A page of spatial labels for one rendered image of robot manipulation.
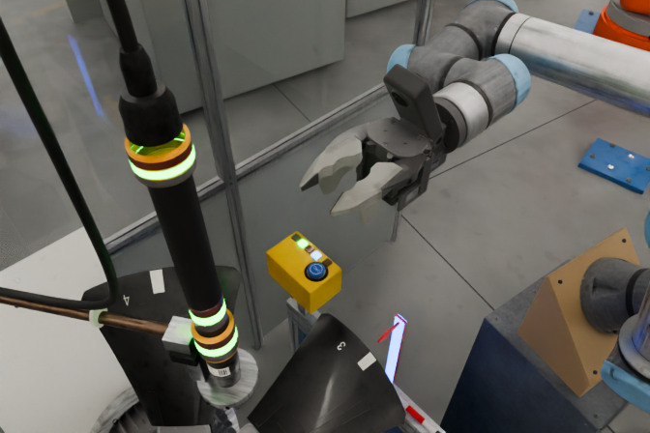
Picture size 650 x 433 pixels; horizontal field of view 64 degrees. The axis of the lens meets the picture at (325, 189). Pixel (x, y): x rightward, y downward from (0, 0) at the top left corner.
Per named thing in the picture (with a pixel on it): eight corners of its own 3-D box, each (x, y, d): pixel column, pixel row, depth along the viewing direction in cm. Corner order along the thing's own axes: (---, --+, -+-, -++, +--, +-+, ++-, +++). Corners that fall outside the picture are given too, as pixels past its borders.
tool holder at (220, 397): (172, 398, 59) (152, 358, 52) (195, 343, 64) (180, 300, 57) (248, 415, 58) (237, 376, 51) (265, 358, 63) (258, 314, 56)
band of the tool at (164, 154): (125, 186, 36) (112, 154, 34) (152, 146, 39) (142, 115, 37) (183, 195, 35) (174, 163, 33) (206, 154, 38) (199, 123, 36)
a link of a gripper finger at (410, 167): (393, 206, 53) (433, 159, 58) (394, 195, 52) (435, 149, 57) (355, 186, 55) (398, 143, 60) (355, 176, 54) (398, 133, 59)
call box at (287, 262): (268, 277, 130) (264, 250, 122) (298, 255, 134) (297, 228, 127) (310, 318, 121) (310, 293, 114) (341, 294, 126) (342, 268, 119)
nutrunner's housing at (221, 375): (210, 400, 62) (83, 62, 29) (221, 369, 64) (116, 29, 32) (241, 407, 61) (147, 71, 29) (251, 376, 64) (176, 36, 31)
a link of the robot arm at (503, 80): (481, 94, 77) (534, 109, 72) (434, 126, 72) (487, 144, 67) (483, 43, 73) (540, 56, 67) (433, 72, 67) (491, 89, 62)
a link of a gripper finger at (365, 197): (353, 255, 54) (398, 204, 60) (355, 217, 50) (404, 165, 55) (329, 241, 56) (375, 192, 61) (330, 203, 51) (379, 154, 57)
